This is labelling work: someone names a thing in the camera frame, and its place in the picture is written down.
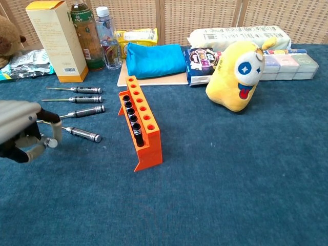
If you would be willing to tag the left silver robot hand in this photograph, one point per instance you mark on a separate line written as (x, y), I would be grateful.
(15, 118)

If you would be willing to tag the orange screwdriver holder rack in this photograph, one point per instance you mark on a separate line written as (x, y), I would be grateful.
(151, 151)

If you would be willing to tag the teal wet wipes pack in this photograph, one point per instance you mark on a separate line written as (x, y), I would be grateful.
(5, 76)

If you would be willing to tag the silver foil packet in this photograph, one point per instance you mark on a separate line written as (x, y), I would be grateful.
(28, 62)

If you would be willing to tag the brown capybara plush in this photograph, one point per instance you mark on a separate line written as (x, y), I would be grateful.
(9, 41)

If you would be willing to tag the tall cream yellow carton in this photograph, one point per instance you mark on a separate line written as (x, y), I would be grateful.
(59, 43)

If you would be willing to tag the green tea bottle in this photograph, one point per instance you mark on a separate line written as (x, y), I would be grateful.
(87, 33)

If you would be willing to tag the black socket with silver rings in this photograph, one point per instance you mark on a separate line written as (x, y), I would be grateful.
(131, 112)
(128, 105)
(125, 99)
(138, 135)
(133, 120)

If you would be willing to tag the clear water bottle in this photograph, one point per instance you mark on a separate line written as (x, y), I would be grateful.
(107, 38)

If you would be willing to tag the yellow snack bag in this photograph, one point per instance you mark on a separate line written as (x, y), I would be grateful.
(138, 36)

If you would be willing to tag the beige flat board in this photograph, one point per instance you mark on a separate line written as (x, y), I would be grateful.
(159, 80)

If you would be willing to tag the blue folded cloth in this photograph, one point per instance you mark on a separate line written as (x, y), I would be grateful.
(156, 60)

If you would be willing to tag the dark purple pad pack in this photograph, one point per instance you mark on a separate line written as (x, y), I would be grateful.
(200, 62)

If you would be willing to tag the blue felt table cover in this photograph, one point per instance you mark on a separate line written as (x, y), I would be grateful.
(205, 192)

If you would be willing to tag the wicker folding screen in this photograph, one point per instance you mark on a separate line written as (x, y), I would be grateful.
(194, 15)

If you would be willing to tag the yellow plush toy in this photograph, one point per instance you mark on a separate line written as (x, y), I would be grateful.
(230, 84)

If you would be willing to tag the large white tissue package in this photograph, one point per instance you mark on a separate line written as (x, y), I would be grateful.
(230, 36)

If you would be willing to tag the pastel pocket tissue multipack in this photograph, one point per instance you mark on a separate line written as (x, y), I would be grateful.
(289, 66)

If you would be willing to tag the plastic food wrap box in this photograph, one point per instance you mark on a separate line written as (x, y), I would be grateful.
(287, 51)

